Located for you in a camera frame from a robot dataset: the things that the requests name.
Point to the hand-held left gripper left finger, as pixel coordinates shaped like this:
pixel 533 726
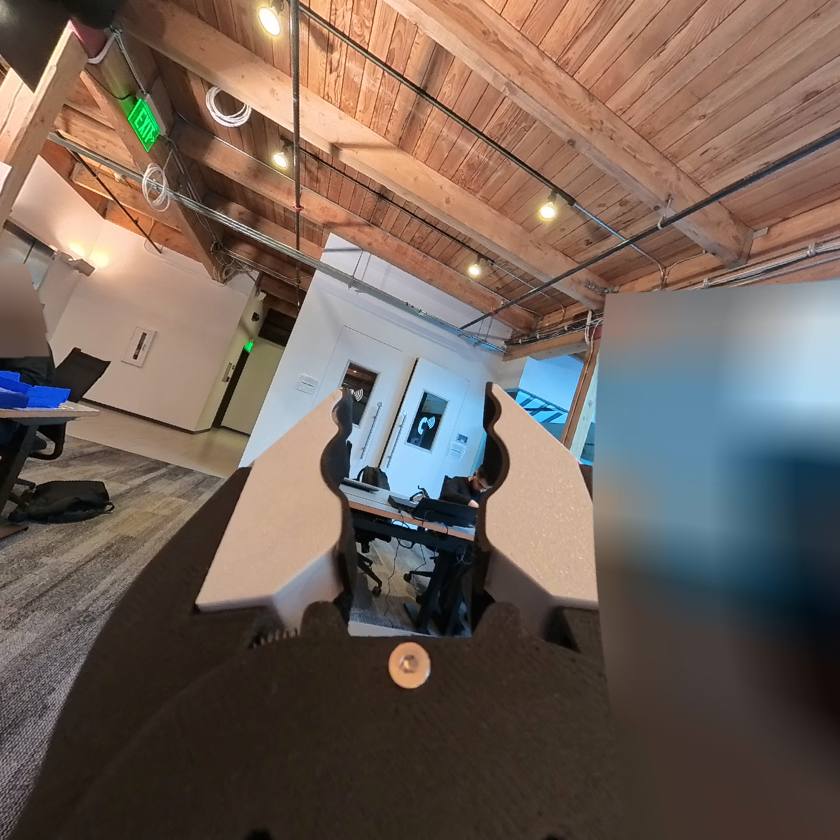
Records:
pixel 275 525

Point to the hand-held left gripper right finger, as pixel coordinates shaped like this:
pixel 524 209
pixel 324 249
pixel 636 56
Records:
pixel 544 525

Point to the wooden desk with black legs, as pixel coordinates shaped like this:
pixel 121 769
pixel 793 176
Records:
pixel 374 504

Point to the pale desk with black legs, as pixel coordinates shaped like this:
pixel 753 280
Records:
pixel 59 412

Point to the black office chair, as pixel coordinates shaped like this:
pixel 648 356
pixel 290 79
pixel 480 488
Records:
pixel 367 548

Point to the black laptop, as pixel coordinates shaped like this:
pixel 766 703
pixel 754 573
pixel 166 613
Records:
pixel 446 510

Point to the black backpack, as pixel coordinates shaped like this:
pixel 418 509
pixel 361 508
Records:
pixel 373 478

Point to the white phone booth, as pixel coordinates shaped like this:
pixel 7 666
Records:
pixel 308 315

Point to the black bag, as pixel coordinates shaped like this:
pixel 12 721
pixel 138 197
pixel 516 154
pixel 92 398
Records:
pixel 62 500

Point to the black mesh chair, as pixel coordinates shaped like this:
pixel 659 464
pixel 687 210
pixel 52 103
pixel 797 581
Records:
pixel 82 371

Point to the ceiling spotlight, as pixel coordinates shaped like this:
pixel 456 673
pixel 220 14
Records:
pixel 269 18
pixel 474 268
pixel 548 208
pixel 281 157

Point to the blue plastic tray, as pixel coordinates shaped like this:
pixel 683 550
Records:
pixel 12 382
pixel 39 397

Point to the black ceiling pipe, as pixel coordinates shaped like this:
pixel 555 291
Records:
pixel 296 131

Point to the large green exit sign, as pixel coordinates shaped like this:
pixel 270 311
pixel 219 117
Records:
pixel 141 123

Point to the small white wall sign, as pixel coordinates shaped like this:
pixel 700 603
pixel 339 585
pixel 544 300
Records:
pixel 306 382

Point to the wooden post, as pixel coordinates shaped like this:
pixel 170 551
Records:
pixel 46 105

